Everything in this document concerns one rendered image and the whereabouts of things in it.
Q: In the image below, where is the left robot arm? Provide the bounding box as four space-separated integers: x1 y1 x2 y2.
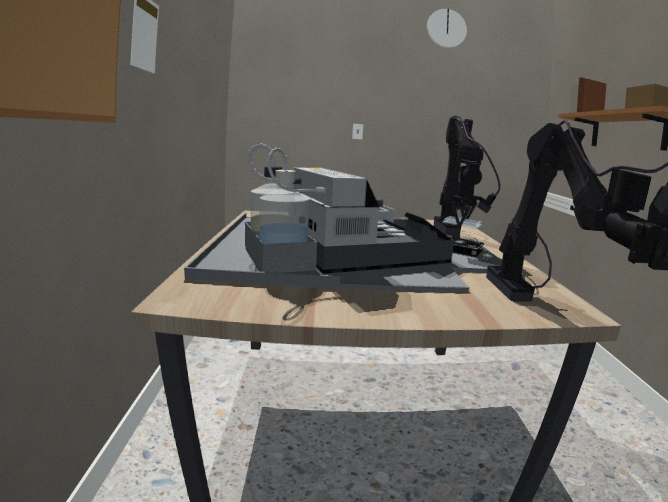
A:
487 123 651 293

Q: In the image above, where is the white flexible hose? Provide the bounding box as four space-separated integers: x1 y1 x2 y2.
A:
268 148 317 192

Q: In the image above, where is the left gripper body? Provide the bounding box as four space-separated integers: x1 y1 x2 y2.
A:
620 186 668 268

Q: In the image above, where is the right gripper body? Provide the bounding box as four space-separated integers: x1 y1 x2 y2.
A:
451 180 493 206

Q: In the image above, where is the white rectangular well plate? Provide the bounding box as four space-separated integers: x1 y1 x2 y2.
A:
443 216 482 229

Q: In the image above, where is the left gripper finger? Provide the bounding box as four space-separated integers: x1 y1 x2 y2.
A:
651 227 668 270

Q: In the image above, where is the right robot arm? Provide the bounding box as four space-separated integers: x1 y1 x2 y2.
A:
434 117 483 228

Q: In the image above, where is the grey flexible hose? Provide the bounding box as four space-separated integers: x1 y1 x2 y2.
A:
248 144 275 180

